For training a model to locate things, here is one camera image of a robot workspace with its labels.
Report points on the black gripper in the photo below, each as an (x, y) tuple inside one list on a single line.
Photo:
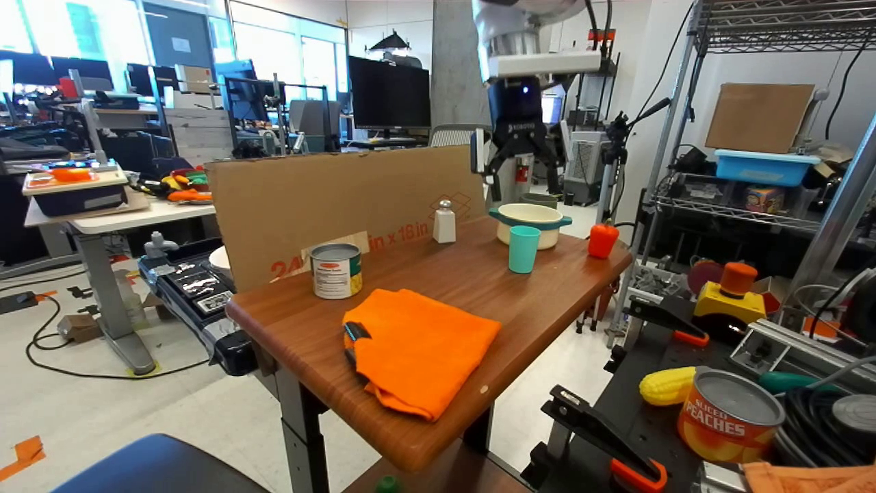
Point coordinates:
[(522, 112)]

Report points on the black computer monitor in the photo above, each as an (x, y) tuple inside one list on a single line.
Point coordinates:
[(389, 93)]

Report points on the yellow block with orange knob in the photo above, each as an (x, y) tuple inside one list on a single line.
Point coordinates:
[(730, 300)]

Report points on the brown cardboard board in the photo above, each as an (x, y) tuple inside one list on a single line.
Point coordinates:
[(756, 115)]

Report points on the yellow toy banana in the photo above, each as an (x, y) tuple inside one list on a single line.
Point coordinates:
[(667, 386)]

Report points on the teal plastic cup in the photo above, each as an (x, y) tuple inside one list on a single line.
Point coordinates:
[(525, 252)]

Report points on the blue chair seat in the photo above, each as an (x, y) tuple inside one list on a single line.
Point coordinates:
[(154, 466)]

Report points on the white desk with grey leg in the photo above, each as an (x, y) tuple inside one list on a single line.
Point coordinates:
[(102, 274)]

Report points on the brown cardboard sheet, red print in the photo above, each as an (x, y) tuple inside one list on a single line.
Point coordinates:
[(345, 206)]

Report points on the white and green labelled can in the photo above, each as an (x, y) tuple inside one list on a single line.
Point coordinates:
[(334, 273)]

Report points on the orange cloth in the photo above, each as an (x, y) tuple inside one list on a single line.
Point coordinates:
[(421, 352)]

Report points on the blue plastic bin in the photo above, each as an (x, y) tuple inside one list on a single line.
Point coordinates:
[(766, 170)]

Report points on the red toy bell pepper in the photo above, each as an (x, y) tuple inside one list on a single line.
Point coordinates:
[(603, 241)]

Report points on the white shaker bottle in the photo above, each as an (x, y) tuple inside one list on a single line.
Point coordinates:
[(444, 226)]

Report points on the black camera on stand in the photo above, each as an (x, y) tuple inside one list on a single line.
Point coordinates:
[(621, 137)]

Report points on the grey and white robot arm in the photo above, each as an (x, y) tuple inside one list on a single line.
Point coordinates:
[(455, 63)]

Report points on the black pegboard cart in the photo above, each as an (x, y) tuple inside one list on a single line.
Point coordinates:
[(638, 412)]

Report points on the orange labelled tin can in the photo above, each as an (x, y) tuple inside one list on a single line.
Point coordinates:
[(726, 422)]

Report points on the aluminium profile post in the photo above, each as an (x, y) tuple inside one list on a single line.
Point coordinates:
[(844, 210)]

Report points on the black tray with orange item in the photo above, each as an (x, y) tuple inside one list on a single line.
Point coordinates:
[(78, 192)]

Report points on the wooden table base panel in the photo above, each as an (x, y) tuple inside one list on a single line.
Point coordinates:
[(455, 477)]

